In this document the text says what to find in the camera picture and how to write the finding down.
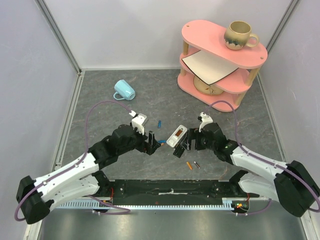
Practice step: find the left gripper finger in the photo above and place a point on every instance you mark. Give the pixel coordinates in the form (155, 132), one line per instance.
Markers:
(151, 148)
(151, 137)

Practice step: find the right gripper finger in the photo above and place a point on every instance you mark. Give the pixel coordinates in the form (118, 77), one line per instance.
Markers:
(190, 145)
(191, 134)

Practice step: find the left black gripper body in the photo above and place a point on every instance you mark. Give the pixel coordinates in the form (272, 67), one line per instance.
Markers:
(140, 144)

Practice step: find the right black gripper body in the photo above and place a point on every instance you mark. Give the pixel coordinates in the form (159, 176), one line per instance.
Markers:
(192, 140)

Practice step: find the white remote blue batteries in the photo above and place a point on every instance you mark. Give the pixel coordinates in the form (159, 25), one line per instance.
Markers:
(177, 136)

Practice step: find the black battery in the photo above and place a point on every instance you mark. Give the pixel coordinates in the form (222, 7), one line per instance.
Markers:
(196, 164)

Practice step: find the light blue mug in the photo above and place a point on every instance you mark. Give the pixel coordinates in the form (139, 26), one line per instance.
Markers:
(123, 91)

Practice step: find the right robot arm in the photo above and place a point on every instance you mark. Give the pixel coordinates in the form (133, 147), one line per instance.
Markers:
(290, 184)

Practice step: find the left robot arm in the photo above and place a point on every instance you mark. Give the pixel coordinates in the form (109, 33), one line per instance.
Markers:
(82, 177)

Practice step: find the beige bowl on shelf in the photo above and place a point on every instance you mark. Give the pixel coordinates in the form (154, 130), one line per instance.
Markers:
(205, 88)

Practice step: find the white square plate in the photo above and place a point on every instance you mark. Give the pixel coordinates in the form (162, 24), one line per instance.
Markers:
(208, 67)

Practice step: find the pink three-tier shelf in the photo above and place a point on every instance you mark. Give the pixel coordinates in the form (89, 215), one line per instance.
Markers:
(203, 35)

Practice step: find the beige ceramic mug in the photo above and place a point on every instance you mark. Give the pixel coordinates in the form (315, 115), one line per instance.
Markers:
(239, 34)

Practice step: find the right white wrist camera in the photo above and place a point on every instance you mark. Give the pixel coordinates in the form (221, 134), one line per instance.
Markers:
(204, 120)

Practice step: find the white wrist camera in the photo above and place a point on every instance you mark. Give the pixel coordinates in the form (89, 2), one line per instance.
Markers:
(204, 120)
(138, 122)

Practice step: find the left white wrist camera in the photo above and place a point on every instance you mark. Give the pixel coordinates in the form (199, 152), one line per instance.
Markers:
(138, 122)

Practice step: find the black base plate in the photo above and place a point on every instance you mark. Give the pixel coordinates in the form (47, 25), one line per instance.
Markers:
(134, 192)

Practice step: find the grey cable duct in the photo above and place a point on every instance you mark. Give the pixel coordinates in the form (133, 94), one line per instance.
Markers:
(90, 204)

